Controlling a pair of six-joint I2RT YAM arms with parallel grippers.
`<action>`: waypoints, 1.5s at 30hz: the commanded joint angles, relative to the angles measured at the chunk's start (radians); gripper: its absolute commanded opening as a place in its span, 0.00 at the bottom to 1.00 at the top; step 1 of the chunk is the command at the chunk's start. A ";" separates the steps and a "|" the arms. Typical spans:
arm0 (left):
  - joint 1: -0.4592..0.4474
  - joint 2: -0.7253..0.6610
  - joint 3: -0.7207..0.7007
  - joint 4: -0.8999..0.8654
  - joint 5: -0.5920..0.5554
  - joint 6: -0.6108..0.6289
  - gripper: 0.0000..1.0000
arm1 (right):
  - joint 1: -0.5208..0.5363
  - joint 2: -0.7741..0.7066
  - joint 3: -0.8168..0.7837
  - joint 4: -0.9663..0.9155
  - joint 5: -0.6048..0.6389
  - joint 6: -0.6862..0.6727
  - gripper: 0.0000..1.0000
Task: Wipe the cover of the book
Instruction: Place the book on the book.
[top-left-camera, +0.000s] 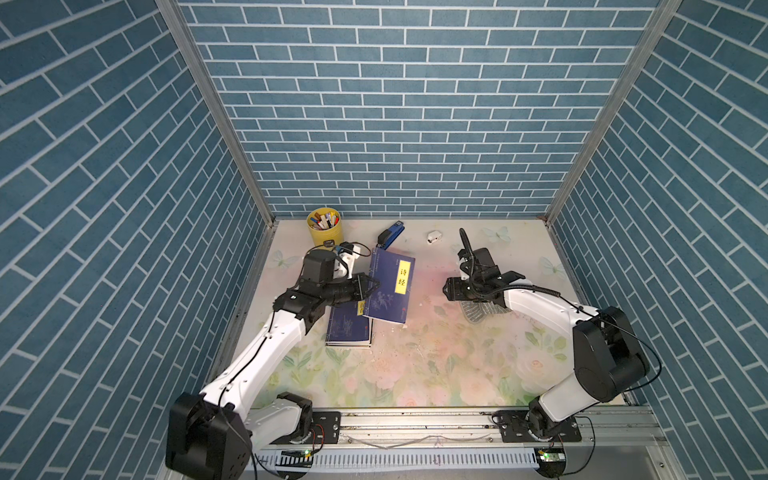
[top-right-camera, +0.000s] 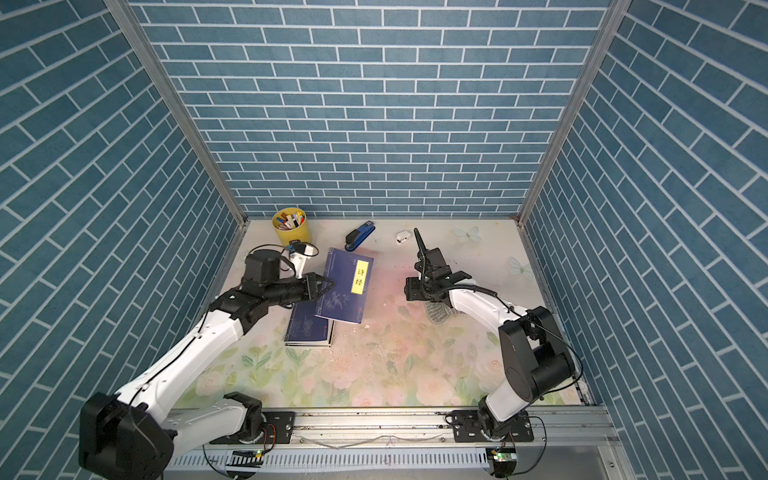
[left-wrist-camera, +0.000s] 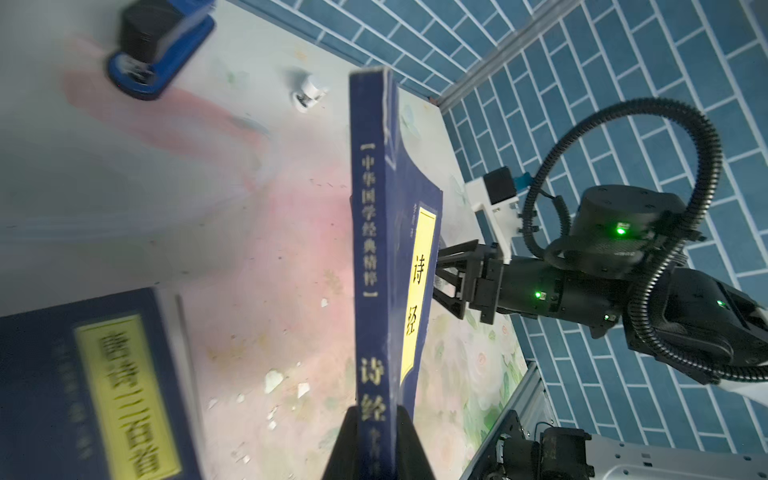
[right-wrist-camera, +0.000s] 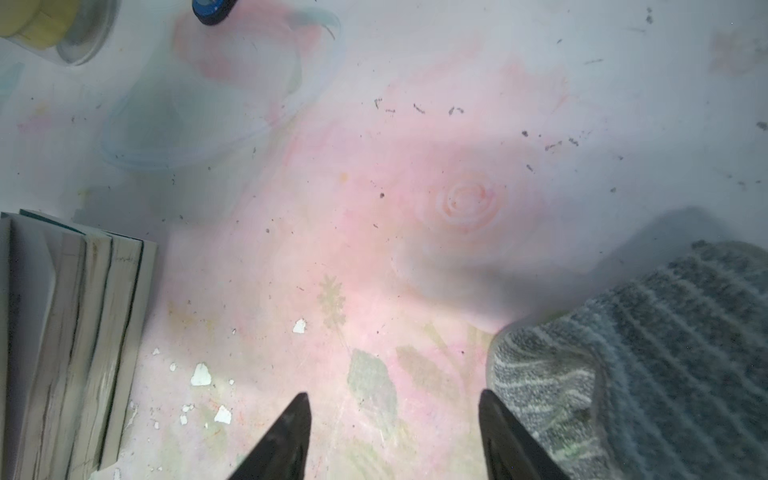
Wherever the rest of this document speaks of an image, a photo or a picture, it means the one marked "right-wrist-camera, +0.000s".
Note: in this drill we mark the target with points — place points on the yellow pen cup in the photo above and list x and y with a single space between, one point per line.
64 32

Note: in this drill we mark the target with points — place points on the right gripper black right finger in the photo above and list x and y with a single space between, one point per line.
511 453

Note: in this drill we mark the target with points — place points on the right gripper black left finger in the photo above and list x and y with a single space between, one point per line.
281 453

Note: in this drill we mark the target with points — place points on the blue book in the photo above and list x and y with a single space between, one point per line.
104 303
45 264
129 356

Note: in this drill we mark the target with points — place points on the grey wiping cloth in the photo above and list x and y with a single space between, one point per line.
661 377

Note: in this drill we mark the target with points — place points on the blue black stapler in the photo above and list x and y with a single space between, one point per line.
212 12

